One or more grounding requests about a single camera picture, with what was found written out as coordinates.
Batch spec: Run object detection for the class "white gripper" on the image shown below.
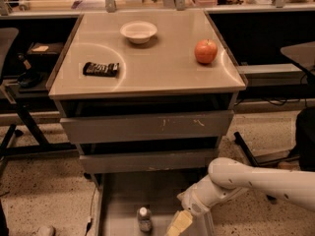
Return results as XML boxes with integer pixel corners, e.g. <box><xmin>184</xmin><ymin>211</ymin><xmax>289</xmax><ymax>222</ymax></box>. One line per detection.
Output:
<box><xmin>165</xmin><ymin>176</ymin><xmax>230</xmax><ymax>236</ymax></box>

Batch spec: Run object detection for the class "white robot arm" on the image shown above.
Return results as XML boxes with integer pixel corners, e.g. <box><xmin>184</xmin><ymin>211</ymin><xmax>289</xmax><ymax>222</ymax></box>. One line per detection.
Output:
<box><xmin>165</xmin><ymin>157</ymin><xmax>315</xmax><ymax>236</ymax></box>

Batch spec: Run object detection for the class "open bottom grey drawer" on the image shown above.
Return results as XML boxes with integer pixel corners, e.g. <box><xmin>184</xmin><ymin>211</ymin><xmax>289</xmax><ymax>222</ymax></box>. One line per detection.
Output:
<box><xmin>95</xmin><ymin>169</ymin><xmax>202</xmax><ymax>236</ymax></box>

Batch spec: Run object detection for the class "middle grey drawer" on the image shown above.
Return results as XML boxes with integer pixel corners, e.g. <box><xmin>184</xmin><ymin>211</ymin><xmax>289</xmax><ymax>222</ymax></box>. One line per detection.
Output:
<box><xmin>80</xmin><ymin>148</ymin><xmax>219</xmax><ymax>174</ymax></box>

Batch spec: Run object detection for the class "top grey drawer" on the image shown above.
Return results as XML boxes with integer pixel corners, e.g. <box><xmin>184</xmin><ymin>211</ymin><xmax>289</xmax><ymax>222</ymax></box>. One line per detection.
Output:
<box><xmin>61</xmin><ymin>110</ymin><xmax>233</xmax><ymax>144</ymax></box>

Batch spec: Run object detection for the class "grey drawer cabinet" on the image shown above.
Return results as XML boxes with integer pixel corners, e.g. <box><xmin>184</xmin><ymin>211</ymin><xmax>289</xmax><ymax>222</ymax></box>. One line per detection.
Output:
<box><xmin>45</xmin><ymin>9</ymin><xmax>249</xmax><ymax>189</ymax></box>

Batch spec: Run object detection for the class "black metal floor bar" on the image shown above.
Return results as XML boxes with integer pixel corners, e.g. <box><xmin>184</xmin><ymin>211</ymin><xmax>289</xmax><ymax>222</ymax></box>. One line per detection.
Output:
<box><xmin>234</xmin><ymin>132</ymin><xmax>259</xmax><ymax>167</ymax></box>

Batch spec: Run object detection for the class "tan shoe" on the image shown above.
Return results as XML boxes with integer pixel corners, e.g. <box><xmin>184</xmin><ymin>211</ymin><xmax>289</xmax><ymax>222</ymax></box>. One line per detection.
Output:
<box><xmin>278</xmin><ymin>161</ymin><xmax>300</xmax><ymax>171</ymax></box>

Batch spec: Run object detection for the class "red apple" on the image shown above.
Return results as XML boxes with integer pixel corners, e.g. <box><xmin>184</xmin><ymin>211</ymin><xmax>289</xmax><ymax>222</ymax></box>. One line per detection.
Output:
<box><xmin>194</xmin><ymin>39</ymin><xmax>218</xmax><ymax>64</ymax></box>

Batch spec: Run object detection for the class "dark snack bar packet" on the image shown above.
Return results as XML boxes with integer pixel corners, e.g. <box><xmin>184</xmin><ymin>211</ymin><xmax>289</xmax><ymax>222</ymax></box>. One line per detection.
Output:
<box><xmin>83</xmin><ymin>62</ymin><xmax>119</xmax><ymax>77</ymax></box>

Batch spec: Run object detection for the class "white bowl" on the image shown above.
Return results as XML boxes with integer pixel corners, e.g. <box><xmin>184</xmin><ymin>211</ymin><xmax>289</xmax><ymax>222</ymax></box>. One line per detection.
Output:
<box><xmin>120</xmin><ymin>21</ymin><xmax>158</xmax><ymax>44</ymax></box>

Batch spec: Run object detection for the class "black table frame left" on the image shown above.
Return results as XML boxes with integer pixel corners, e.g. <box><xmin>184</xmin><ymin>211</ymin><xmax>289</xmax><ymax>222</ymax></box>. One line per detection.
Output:
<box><xmin>0</xmin><ymin>82</ymin><xmax>78</xmax><ymax>179</ymax></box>

